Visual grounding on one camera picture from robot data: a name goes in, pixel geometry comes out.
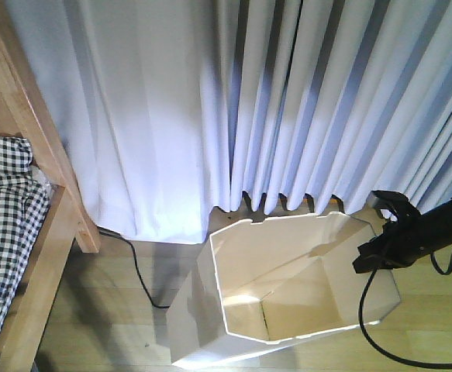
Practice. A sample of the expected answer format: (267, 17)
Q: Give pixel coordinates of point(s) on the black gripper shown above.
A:
(400, 245)

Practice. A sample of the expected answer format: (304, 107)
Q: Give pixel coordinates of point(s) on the white sheer curtain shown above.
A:
(133, 89)

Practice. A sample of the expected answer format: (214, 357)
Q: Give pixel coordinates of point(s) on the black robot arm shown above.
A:
(439, 227)

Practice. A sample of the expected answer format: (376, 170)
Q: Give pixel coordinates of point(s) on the black white checkered bedding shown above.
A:
(23, 206)

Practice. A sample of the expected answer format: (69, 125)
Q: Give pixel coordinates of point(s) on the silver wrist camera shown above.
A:
(379, 199)

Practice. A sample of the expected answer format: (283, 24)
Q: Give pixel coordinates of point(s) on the light grey curtain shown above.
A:
(333, 99)

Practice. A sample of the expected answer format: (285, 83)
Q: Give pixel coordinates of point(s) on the white plastic trash bin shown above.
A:
(258, 287)

